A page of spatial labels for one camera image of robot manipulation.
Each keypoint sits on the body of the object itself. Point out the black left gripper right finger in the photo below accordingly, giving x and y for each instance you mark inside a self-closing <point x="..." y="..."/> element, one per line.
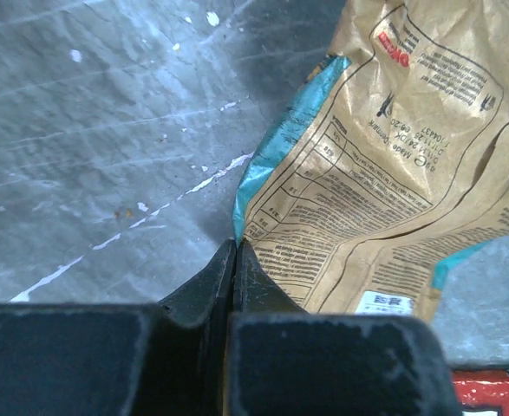
<point x="282" y="360"/>

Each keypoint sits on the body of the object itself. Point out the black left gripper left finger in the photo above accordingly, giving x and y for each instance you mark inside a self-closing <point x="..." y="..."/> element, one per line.
<point x="157" y="358"/>

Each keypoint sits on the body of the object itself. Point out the tan paper chips bag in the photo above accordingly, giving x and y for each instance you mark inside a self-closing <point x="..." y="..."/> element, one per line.
<point x="391" y="163"/>

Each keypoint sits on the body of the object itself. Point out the red chips bag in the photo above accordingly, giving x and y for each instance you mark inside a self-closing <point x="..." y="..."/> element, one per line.
<point x="483" y="392"/>

